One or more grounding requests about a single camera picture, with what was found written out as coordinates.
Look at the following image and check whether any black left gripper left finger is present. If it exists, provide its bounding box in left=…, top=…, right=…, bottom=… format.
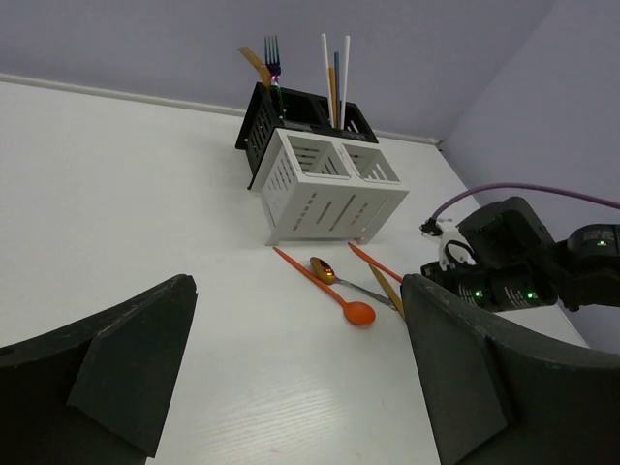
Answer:
left=1, top=274, right=198, bottom=464

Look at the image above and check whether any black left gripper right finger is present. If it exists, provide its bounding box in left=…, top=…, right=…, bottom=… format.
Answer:
left=401, top=274, right=619, bottom=464

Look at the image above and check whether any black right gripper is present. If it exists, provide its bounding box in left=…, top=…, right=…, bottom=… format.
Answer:
left=420, top=262, right=557, bottom=313

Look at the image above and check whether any orange plastic spoon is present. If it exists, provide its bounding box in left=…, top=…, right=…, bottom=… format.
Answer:
left=273, top=246, right=376, bottom=326

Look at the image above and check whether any gold metal spoon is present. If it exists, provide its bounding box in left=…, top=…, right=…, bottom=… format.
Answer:
left=310, top=257, right=396, bottom=310

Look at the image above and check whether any white chopstick long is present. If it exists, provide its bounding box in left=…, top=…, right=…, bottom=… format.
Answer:
left=339, top=35, right=351, bottom=129

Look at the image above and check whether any iridescent rainbow metal fork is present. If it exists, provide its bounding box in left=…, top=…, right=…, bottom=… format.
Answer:
left=263, top=35, right=286, bottom=120

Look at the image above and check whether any orange red chopstick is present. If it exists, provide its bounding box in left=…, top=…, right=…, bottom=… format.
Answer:
left=333, top=51, right=341, bottom=129

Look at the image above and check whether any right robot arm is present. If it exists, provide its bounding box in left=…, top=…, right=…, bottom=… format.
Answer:
left=420, top=197, right=619, bottom=313

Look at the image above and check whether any white utensil caddy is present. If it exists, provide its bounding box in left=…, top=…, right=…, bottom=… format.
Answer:
left=251, top=129, right=409, bottom=245

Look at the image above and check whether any black utensil caddy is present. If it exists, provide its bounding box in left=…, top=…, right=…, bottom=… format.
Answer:
left=235, top=82, right=379, bottom=177

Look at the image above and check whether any amber plastic fork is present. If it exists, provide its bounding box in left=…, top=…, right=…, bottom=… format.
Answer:
left=238, top=46, right=272, bottom=89

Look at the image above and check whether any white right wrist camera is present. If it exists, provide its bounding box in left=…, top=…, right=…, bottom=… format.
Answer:
left=419, top=218, right=477, bottom=271

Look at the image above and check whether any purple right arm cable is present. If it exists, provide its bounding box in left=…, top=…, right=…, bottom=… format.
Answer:
left=430, top=181, right=620, bottom=225

